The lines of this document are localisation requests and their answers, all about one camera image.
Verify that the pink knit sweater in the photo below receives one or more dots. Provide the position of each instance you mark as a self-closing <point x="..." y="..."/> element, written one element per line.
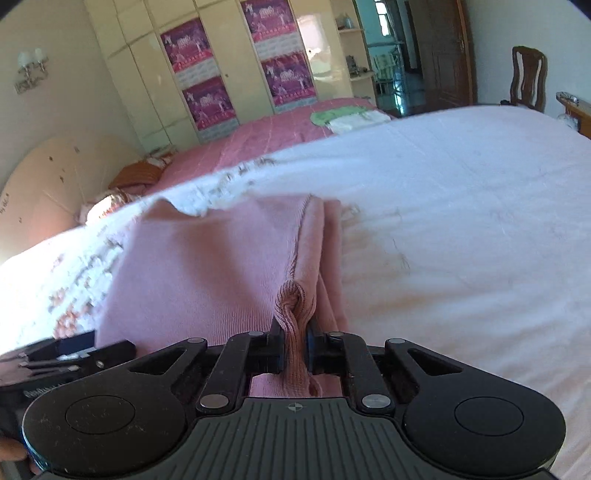
<point x="267" y="260"/>

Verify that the pink checked bedspread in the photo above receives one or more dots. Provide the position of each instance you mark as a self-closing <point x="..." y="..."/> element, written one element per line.
<point x="248" y="142"/>

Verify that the right upper purple poster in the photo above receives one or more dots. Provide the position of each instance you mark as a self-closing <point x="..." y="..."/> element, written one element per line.
<point x="273" y="28"/>

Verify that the left upper purple poster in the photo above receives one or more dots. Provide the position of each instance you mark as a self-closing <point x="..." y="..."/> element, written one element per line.
<point x="189" y="53"/>

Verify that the beige wooden headboard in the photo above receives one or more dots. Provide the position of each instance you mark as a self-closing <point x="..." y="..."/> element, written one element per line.
<point x="52" y="182"/>

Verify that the orange striped pillow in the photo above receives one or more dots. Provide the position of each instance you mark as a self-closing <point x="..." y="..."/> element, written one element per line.
<point x="140" y="173"/>

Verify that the person's left hand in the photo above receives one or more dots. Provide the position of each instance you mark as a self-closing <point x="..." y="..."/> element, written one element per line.
<point x="13" y="451"/>

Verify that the wooden tv cabinet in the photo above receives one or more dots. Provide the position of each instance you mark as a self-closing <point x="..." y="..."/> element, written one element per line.
<point x="578" y="109"/>

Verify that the right lower purple poster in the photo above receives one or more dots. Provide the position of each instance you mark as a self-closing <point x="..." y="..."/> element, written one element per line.
<point x="289" y="81"/>

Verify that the purple poster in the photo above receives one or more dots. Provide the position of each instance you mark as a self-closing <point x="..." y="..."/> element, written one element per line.
<point x="273" y="28"/>
<point x="211" y="110"/>
<point x="289" y="81"/>
<point x="189" y="53"/>

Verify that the dark brown wooden door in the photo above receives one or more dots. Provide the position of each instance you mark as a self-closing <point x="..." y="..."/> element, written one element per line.
<point x="446" y="53"/>

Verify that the left lower purple poster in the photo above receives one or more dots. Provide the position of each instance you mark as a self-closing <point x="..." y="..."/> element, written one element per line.
<point x="211" y="110"/>

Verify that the dark wooden chair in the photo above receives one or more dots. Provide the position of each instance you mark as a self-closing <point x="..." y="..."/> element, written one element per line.
<point x="528" y="86"/>

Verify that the floral red white pillow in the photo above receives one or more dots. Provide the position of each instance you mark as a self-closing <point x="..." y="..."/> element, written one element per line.
<point x="103" y="205"/>

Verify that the cream yellow wardrobe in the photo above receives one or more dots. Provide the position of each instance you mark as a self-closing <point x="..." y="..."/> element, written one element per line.
<point x="128" y="33"/>

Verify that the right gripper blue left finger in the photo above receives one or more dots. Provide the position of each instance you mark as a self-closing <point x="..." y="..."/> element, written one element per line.
<point x="241" y="358"/>

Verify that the green folded cloth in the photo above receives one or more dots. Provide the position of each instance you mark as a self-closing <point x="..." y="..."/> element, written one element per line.
<point x="322" y="119"/>

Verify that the white folded cloth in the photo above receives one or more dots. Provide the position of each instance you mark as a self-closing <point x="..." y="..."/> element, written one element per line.
<point x="357" y="121"/>

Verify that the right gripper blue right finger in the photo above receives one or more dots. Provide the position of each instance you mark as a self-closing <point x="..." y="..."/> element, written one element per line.
<point x="348" y="357"/>

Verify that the wall sconce lamp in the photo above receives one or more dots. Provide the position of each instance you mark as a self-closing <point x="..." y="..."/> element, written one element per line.
<point x="32" y="69"/>

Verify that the white floral bed quilt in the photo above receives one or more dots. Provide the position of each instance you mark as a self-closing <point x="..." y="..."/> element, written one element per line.
<point x="466" y="231"/>

